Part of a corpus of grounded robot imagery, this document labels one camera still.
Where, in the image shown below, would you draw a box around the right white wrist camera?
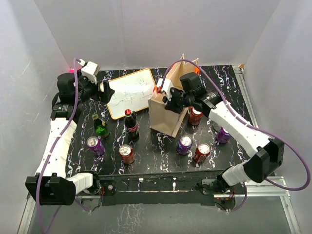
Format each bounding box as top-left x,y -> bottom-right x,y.
156,78 -> 174,98

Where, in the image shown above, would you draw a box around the purple can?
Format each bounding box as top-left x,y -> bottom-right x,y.
216,127 -> 232,144
86,136 -> 105,156
176,135 -> 193,155

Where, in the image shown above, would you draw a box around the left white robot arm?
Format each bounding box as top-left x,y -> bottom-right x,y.
25,71 -> 114,205

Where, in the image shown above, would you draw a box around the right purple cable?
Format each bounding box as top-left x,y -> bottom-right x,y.
162,59 -> 311,191

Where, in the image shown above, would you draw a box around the small whiteboard wooden frame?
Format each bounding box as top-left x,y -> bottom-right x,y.
100,68 -> 156,120

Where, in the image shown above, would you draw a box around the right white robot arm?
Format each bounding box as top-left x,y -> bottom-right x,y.
157,72 -> 285,194

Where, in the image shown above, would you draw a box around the green glass bottle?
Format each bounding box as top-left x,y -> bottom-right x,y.
92,113 -> 110,138

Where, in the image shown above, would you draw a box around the grey tape roll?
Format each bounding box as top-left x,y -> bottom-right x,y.
213,122 -> 222,132

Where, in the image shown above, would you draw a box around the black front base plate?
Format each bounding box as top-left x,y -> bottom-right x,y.
73,170 -> 247,207

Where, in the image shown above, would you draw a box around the dark cola glass bottle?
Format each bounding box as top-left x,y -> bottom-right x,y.
125,109 -> 139,141

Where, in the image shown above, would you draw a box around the red can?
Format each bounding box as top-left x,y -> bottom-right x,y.
188,107 -> 203,126
193,143 -> 211,164
119,144 -> 135,164

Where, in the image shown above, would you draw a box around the beige canvas bag orange handles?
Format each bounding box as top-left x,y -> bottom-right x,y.
148,58 -> 198,137

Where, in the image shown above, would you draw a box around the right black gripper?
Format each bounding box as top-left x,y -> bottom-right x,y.
163,87 -> 194,115

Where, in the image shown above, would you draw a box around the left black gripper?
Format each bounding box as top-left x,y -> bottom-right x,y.
75,70 -> 115,104

